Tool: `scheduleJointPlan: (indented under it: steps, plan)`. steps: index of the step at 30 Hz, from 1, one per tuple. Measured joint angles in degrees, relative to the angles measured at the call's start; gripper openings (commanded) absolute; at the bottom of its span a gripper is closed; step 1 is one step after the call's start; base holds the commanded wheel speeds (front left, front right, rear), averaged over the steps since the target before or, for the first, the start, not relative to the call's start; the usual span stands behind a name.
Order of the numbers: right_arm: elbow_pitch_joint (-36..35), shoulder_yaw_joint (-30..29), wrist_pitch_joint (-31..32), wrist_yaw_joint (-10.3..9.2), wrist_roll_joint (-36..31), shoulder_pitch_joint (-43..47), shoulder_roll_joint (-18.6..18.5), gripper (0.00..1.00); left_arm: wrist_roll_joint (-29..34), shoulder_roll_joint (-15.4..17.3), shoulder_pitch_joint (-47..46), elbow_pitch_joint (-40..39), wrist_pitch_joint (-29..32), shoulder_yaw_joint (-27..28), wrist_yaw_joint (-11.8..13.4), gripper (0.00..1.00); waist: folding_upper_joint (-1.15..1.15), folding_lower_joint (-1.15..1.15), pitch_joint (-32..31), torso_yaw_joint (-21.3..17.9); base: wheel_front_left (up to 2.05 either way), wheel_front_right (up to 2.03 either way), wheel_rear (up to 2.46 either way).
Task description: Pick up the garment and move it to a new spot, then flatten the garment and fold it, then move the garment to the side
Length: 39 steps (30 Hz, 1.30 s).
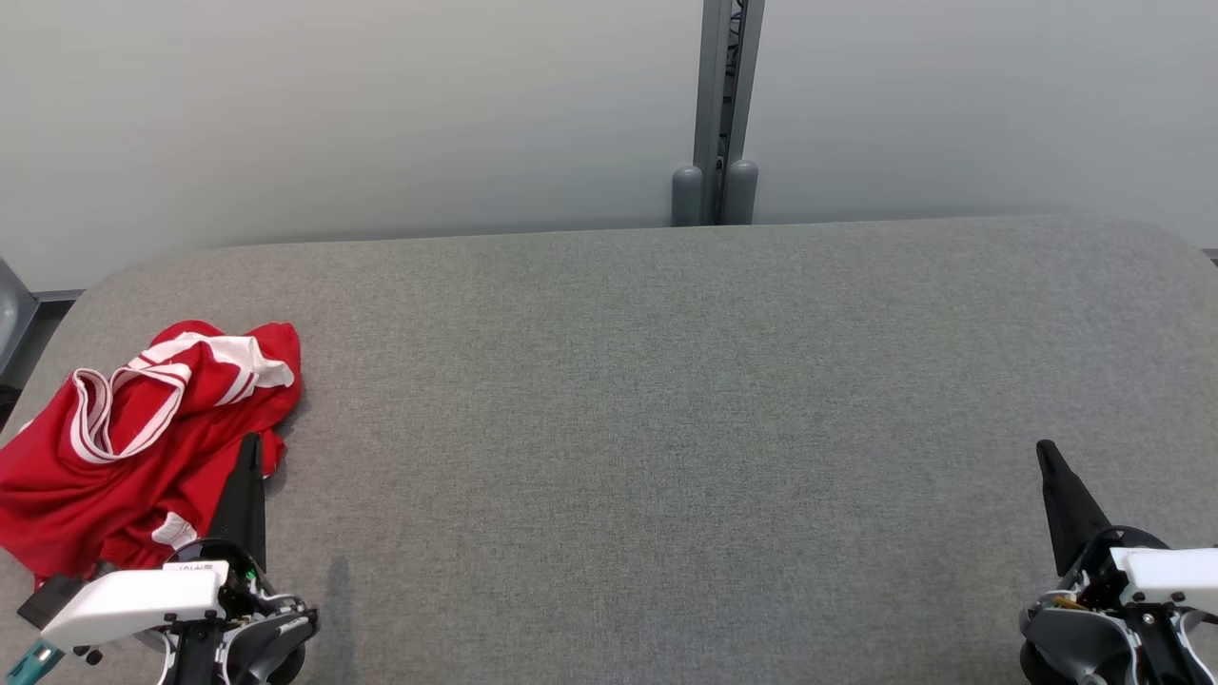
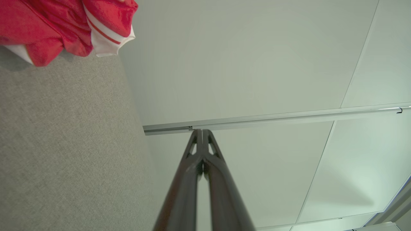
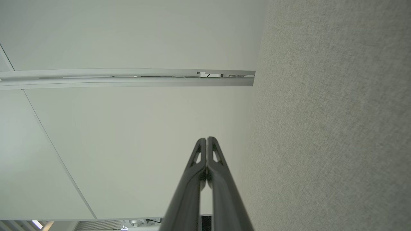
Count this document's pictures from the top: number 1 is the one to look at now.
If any red shorts white trim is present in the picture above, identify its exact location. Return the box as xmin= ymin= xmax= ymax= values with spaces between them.
xmin=0 ymin=428 xmax=286 ymax=587

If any red basketball jersey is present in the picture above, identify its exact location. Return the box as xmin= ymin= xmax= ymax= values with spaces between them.
xmin=0 ymin=321 xmax=304 ymax=500

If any grey partition leg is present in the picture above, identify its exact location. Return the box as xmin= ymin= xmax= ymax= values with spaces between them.
xmin=0 ymin=257 xmax=39 ymax=382

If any grey metal partition post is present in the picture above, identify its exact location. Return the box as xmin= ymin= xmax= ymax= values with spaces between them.
xmin=693 ymin=0 xmax=767 ymax=226

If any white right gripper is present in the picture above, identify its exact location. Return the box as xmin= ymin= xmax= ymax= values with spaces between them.
xmin=1035 ymin=440 xmax=1218 ymax=615

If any grey cylindrical post foot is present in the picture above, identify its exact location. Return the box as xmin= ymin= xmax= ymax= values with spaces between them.
xmin=720 ymin=159 xmax=759 ymax=225
xmin=672 ymin=166 xmax=705 ymax=227

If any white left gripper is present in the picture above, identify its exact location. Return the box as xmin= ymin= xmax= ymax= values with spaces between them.
xmin=40 ymin=433 xmax=268 ymax=653

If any black cable teal plug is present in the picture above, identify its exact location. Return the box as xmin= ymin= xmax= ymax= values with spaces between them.
xmin=0 ymin=639 xmax=66 ymax=685

